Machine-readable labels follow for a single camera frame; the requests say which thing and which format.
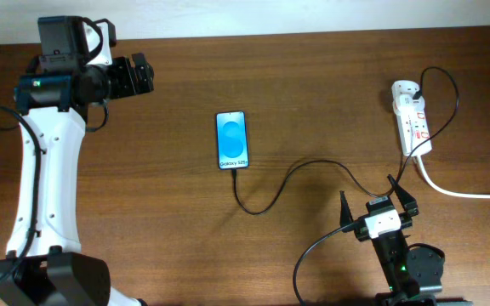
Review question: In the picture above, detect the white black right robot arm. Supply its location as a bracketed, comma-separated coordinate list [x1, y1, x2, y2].
[339, 176, 473, 306]

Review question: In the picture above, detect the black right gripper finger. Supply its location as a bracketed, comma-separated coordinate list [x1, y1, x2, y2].
[339, 190, 354, 228]
[387, 174, 419, 216]

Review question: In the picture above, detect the white charger adapter plug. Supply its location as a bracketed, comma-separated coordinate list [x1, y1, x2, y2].
[393, 92, 424, 116]

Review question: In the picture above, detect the blue Samsung smartphone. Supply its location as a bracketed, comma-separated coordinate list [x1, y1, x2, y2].
[215, 111, 249, 170]

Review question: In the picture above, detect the black USB charging cable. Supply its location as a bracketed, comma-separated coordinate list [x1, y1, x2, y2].
[230, 65, 461, 216]

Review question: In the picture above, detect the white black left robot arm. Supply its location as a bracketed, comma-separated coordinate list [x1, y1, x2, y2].
[0, 16, 154, 305]

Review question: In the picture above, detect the white power strip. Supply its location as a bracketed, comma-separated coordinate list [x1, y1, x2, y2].
[391, 80, 432, 156]

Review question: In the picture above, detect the white power strip cord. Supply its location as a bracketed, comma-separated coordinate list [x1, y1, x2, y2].
[413, 154, 490, 202]

